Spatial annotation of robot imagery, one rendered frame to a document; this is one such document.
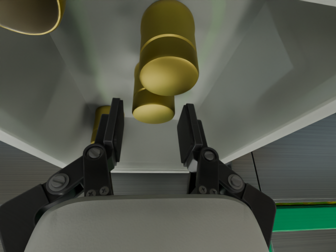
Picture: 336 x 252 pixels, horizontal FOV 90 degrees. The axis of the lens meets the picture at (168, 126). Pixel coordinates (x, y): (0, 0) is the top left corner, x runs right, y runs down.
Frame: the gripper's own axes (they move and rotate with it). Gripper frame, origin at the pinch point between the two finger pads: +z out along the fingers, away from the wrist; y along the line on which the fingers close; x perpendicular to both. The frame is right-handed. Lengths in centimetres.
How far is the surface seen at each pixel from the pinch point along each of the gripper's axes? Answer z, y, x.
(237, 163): 0.8, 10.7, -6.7
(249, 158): 1.5, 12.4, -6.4
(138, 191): 1.0, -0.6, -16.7
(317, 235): -6.5, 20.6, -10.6
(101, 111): 6.6, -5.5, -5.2
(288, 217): -4.5, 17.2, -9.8
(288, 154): 2.0, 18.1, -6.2
